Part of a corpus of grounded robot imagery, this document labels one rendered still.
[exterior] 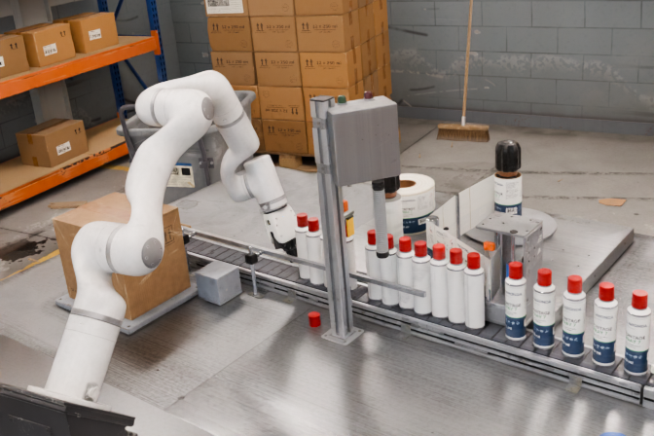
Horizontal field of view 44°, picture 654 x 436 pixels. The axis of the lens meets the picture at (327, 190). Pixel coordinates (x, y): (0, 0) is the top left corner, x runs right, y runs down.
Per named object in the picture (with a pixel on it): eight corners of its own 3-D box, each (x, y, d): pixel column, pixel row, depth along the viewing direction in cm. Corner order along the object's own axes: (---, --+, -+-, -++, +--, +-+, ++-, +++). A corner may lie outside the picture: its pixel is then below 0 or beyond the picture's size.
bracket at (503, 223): (543, 222, 209) (543, 219, 209) (524, 238, 201) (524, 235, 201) (494, 213, 217) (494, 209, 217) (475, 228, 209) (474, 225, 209)
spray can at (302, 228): (320, 274, 249) (313, 212, 241) (309, 281, 245) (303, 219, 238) (307, 271, 252) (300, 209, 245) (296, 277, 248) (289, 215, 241)
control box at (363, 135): (401, 175, 207) (397, 102, 200) (338, 188, 203) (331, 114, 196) (386, 163, 216) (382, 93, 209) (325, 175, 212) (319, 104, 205)
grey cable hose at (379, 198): (392, 255, 213) (387, 179, 205) (384, 260, 210) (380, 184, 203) (381, 252, 215) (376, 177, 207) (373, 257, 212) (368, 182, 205)
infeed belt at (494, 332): (655, 381, 192) (656, 366, 190) (643, 399, 186) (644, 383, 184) (178, 243, 290) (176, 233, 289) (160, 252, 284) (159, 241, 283)
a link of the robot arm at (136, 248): (111, 277, 201) (161, 286, 192) (78, 259, 191) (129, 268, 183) (180, 103, 218) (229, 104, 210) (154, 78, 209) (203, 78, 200)
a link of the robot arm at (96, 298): (96, 318, 182) (129, 218, 189) (40, 307, 192) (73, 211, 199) (130, 330, 192) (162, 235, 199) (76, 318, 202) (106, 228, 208)
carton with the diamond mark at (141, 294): (191, 286, 255) (178, 206, 246) (131, 321, 238) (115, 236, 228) (128, 267, 273) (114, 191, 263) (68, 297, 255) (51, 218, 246)
